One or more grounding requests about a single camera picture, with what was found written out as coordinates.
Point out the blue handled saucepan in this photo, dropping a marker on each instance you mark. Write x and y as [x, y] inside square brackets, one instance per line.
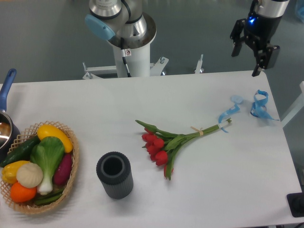
[8, 130]

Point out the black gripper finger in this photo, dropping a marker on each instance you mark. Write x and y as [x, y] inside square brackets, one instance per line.
[265, 58]
[236, 36]

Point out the blue ribbon on table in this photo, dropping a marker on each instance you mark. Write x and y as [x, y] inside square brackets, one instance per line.
[258, 108]

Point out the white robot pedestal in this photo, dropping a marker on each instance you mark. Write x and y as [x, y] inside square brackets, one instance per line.
[131, 47]

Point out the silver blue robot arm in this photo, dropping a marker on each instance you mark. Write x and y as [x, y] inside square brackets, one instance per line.
[116, 13]

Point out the woven wicker basket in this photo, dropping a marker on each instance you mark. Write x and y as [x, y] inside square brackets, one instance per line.
[29, 208]

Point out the blue object top right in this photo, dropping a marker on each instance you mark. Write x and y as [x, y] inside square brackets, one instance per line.
[299, 10]

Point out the blue ribbon on stems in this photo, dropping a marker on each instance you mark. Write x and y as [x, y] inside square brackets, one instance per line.
[223, 118]

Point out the black device at edge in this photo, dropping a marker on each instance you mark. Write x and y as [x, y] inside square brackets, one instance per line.
[296, 204]

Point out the orange fruit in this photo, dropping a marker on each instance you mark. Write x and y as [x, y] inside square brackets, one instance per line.
[20, 194]

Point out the green cucumber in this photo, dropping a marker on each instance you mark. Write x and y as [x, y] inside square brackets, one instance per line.
[22, 152]

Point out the green bean pods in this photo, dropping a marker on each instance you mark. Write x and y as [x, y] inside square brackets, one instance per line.
[49, 198]

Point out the yellow bell pepper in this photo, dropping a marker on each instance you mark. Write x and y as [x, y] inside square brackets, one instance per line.
[9, 172]

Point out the red tulip bouquet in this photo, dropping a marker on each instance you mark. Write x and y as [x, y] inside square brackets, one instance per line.
[163, 146]

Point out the white garlic bulb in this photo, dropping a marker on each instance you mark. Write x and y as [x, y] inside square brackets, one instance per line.
[29, 175]

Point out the white frame at right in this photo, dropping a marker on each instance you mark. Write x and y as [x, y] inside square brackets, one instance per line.
[294, 108]

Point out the purple sweet potato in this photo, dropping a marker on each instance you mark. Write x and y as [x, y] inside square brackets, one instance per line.
[63, 171]

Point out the green bok choy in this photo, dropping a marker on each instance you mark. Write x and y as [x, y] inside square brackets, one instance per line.
[47, 155]

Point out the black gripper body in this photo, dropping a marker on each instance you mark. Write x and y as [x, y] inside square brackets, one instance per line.
[258, 32]

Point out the dark grey ribbed vase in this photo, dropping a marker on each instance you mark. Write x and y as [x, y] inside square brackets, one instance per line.
[114, 172]

